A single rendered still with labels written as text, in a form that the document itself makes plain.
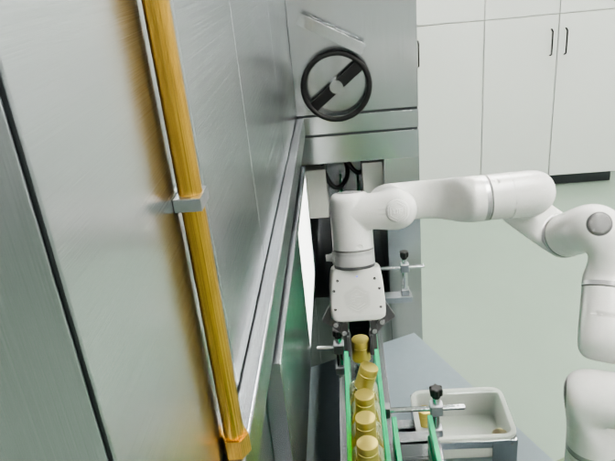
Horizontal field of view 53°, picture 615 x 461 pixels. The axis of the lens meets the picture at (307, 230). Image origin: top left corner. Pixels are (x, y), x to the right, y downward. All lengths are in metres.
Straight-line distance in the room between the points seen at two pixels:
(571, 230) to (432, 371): 0.78
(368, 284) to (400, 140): 0.93
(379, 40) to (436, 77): 2.89
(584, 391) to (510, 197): 0.35
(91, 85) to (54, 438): 0.21
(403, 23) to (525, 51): 3.03
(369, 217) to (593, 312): 0.43
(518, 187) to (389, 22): 0.89
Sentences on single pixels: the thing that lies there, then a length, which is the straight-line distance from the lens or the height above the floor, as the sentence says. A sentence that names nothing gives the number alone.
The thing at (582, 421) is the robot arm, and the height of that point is 1.09.
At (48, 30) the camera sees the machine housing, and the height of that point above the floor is 1.84.
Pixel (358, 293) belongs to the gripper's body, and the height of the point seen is 1.29.
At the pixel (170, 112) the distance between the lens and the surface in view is 0.51.
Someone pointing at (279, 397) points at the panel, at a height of 1.26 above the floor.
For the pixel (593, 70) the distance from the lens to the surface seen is 5.08.
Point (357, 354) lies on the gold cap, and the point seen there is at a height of 1.17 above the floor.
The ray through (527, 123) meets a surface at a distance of 5.02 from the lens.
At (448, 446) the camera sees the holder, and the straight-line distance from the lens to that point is 1.52.
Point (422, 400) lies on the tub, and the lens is 1.63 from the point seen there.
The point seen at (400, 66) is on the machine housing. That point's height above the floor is 1.53.
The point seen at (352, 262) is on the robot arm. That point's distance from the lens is 1.10.
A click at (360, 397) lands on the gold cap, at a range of 1.10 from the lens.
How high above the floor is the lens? 1.86
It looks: 24 degrees down
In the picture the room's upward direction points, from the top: 6 degrees counter-clockwise
